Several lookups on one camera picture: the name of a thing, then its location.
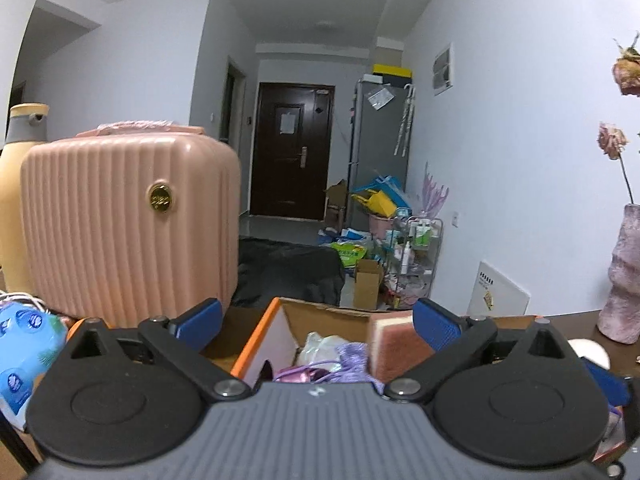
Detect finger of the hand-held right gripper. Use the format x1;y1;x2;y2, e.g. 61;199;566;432
582;360;631;408

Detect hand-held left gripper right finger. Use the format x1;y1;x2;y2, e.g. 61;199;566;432
382;297;576;403

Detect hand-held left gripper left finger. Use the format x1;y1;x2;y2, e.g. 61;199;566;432
62;297;253;403

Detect pink and yellow sponge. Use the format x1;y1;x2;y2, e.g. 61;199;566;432
367;311;435;383

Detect orange cardboard box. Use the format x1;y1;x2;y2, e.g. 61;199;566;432
202;297;543;396

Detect purple fluffy cloth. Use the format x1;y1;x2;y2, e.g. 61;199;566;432
335;342;373;383

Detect white round object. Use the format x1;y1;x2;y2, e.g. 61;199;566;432
567;339;612;368

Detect white board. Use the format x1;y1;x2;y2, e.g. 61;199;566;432
469;260;531;317

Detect small open cardboard box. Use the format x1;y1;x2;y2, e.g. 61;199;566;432
353;258;385;309

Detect pink textured vase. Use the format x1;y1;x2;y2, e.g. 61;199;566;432
597;203;640;345

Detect black bag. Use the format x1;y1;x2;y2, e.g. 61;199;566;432
232;236;346;309

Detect green printed packet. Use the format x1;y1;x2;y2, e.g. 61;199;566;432
332;241;368;267

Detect pink bucket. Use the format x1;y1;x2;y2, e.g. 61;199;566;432
367;211;396;241

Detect pink shiny wrapper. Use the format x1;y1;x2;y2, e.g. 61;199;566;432
274;366;341;383

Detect pink ribbed small suitcase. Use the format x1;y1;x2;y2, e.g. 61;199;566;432
20;120;242;331

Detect white plastic bag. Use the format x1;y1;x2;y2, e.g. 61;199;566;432
297;331;346;368

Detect purple feathery decoration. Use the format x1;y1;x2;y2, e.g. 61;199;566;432
421;161;449;218

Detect blue bag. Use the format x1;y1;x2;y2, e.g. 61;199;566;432
360;175;413;208

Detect brown cardboard box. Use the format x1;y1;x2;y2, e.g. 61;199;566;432
325;179;348;228

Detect dark brown door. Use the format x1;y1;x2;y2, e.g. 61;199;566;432
250;82;335;222

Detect blue tissue pack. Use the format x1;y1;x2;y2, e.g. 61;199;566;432
0;302;68;421

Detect grey refrigerator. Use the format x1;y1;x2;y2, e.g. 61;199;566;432
348;79;415;233

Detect white folded umbrella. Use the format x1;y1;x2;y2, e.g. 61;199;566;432
395;85;416;157

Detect yellow thermos bottle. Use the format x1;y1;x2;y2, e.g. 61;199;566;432
0;103;50;293

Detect clear plastic bag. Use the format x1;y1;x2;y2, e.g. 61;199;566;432
366;87;393;110

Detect yellow and black box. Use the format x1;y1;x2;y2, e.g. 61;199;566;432
372;63;413;86

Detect bunch of dried roses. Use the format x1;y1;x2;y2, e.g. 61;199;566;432
597;32;640;206

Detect white wire trolley cart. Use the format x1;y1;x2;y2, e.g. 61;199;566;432
385;215;443;306

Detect white cable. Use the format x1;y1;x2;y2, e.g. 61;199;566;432
0;290;48;311

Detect white wall panel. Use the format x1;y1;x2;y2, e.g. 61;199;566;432
431;42;456;97

